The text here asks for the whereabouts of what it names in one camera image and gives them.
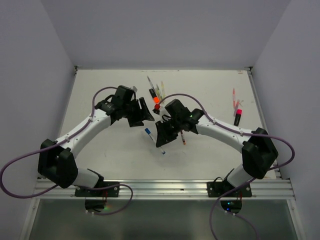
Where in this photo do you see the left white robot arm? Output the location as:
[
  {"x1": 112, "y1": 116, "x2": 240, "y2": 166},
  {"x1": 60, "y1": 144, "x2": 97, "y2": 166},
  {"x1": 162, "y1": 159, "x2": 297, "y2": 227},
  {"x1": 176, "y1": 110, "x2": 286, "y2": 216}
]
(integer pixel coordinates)
[{"x1": 37, "y1": 85, "x2": 155, "y2": 197}]

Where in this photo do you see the blue cap white marker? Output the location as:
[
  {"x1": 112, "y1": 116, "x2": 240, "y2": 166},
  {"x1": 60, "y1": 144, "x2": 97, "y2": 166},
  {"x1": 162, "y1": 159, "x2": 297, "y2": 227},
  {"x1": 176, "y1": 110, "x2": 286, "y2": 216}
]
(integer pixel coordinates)
[{"x1": 144, "y1": 128, "x2": 166, "y2": 155}]

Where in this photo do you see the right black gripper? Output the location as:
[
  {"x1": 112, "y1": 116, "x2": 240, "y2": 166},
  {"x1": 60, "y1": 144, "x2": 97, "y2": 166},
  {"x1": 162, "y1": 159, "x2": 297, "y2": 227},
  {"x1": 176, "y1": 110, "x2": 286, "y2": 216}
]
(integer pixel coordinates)
[{"x1": 155, "y1": 117, "x2": 183, "y2": 146}]

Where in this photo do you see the yellow pen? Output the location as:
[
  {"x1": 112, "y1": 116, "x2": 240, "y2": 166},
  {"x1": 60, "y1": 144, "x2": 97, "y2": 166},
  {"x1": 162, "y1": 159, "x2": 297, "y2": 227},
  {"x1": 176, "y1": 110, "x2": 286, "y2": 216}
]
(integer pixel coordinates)
[
  {"x1": 155, "y1": 85, "x2": 163, "y2": 101},
  {"x1": 161, "y1": 81, "x2": 166, "y2": 99}
]

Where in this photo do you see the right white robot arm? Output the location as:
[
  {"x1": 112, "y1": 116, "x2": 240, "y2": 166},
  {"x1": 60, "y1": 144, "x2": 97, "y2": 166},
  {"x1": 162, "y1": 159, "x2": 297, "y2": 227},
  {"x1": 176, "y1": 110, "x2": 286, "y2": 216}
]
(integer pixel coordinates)
[{"x1": 153, "y1": 99, "x2": 279, "y2": 197}]

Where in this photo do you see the black orange highlighter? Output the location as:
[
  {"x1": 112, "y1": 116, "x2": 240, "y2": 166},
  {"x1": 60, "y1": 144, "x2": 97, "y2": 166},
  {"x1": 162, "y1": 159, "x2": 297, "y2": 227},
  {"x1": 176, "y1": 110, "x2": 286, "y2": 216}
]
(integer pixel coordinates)
[{"x1": 148, "y1": 88, "x2": 160, "y2": 104}]

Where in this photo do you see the black pink highlighter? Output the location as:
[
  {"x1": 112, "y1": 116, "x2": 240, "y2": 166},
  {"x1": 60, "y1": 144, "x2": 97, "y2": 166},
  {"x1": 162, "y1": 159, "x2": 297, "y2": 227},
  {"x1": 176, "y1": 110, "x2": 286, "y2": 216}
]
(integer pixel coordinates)
[{"x1": 234, "y1": 109, "x2": 243, "y2": 126}]

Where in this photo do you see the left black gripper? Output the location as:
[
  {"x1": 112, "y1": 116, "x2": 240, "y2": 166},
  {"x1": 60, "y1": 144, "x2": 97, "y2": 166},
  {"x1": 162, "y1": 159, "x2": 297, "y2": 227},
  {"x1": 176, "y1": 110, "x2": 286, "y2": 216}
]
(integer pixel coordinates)
[{"x1": 122, "y1": 96, "x2": 154, "y2": 127}]

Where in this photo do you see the pink pen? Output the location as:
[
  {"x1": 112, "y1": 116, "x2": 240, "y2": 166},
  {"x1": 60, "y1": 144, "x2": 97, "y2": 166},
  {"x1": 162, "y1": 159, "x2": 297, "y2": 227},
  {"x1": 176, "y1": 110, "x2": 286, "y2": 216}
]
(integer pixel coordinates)
[{"x1": 232, "y1": 88, "x2": 242, "y2": 114}]

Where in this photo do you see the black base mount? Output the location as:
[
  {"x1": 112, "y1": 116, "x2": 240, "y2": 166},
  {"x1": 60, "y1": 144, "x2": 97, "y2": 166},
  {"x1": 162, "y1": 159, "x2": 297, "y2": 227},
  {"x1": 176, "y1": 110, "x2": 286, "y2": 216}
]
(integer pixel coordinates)
[
  {"x1": 74, "y1": 181, "x2": 120, "y2": 198},
  {"x1": 206, "y1": 177, "x2": 253, "y2": 198}
]

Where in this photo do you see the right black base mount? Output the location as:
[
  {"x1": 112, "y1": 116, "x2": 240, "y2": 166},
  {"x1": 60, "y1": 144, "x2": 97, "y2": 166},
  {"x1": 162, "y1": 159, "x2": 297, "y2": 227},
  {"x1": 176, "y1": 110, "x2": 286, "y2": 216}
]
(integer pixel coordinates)
[{"x1": 206, "y1": 177, "x2": 253, "y2": 198}]

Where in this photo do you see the aluminium front rail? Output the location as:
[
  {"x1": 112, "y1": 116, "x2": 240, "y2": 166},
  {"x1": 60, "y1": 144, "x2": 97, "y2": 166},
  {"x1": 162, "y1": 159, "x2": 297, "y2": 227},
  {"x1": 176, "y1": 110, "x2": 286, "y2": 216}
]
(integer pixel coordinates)
[{"x1": 31, "y1": 177, "x2": 293, "y2": 201}]

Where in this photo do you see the grey thin pen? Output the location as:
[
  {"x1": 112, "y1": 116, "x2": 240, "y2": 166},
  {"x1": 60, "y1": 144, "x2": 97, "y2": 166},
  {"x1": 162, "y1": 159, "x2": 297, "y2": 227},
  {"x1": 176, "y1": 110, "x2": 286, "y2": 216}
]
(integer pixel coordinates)
[{"x1": 147, "y1": 76, "x2": 156, "y2": 91}]

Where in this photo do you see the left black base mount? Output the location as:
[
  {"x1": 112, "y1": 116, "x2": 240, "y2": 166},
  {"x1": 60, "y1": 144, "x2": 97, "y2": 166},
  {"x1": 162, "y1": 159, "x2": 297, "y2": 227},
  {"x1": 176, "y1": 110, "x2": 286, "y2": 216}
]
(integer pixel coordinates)
[{"x1": 74, "y1": 181, "x2": 120, "y2": 198}]

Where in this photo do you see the red ink pen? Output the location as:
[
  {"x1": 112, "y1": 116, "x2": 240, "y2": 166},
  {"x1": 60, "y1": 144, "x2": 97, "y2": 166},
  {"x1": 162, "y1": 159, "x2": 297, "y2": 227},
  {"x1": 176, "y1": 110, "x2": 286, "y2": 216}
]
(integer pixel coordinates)
[{"x1": 180, "y1": 130, "x2": 187, "y2": 145}]

